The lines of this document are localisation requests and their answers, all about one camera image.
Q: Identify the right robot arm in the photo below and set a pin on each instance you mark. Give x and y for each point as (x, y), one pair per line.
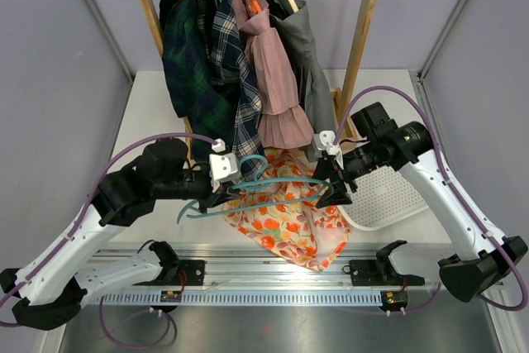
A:
(483, 256)

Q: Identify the pink pleated skirt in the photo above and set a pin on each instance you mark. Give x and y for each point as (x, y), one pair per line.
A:
(283, 123)

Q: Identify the green navy plaid garment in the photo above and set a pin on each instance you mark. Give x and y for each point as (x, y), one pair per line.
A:
(209, 106)

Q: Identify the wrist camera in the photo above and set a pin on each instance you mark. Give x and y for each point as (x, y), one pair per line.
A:
(223, 165)
(324, 142)

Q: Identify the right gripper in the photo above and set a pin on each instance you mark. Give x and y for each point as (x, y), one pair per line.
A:
(330, 167)

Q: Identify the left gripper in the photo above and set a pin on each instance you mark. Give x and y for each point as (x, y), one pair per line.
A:
(226, 193)

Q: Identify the navy white plaid garment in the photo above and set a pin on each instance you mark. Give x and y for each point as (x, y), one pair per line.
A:
(233, 78)

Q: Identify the white perforated plastic basket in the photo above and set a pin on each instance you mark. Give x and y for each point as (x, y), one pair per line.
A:
(383, 198)

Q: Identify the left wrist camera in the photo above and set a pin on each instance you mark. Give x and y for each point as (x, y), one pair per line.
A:
(223, 165)

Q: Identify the grey skirt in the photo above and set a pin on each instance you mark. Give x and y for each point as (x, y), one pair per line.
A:
(299, 43)

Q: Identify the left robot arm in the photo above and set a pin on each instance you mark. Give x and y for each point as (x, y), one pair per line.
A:
(54, 287)

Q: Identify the teal plastic hanger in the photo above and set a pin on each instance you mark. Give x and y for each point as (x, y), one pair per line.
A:
(258, 186)

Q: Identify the floral orange skirt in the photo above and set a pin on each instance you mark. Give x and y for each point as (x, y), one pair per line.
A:
(278, 220)

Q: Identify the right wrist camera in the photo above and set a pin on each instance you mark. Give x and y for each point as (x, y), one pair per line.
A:
(324, 142)

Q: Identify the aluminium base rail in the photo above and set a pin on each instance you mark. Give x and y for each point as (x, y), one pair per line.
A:
(256, 278)

